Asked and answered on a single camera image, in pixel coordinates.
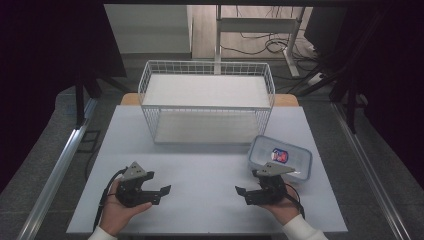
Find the clear plastic container blue rim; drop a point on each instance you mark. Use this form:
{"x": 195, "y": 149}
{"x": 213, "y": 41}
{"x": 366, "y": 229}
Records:
{"x": 300, "y": 163}

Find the red blue label sticker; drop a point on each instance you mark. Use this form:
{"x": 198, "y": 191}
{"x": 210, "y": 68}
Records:
{"x": 280, "y": 155}

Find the light wooden table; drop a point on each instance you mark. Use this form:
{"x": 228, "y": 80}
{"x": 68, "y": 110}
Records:
{"x": 129, "y": 99}

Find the white desk frame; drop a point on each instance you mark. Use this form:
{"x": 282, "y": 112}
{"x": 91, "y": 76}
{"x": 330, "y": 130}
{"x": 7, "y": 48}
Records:
{"x": 256, "y": 25}

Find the black metal stand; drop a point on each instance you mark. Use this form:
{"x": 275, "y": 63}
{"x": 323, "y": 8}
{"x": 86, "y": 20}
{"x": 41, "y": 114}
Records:
{"x": 350, "y": 100}
{"x": 80, "y": 100}

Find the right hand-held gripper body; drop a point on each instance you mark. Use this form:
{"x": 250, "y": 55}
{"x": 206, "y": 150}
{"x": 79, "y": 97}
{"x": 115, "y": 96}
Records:
{"x": 271, "y": 191}

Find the person's left hand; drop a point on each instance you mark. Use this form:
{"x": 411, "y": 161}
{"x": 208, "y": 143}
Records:
{"x": 115, "y": 215}

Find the aluminium rail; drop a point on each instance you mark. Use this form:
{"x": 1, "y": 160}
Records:
{"x": 373, "y": 180}
{"x": 55, "y": 176}

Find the white power strip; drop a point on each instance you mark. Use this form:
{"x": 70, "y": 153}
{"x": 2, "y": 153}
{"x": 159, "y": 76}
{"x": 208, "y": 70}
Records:
{"x": 316, "y": 78}

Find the person's right hand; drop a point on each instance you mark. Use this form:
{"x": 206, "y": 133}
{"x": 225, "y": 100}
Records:
{"x": 286, "y": 210}

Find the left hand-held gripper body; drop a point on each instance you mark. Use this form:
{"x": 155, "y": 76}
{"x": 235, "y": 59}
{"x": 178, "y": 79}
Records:
{"x": 131, "y": 191}

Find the white cabinet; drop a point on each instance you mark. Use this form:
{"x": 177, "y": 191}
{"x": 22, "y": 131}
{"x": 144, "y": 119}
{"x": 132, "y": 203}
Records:
{"x": 146, "y": 28}

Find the dark curtain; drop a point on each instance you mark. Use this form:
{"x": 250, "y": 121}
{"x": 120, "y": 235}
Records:
{"x": 40, "y": 66}
{"x": 396, "y": 83}

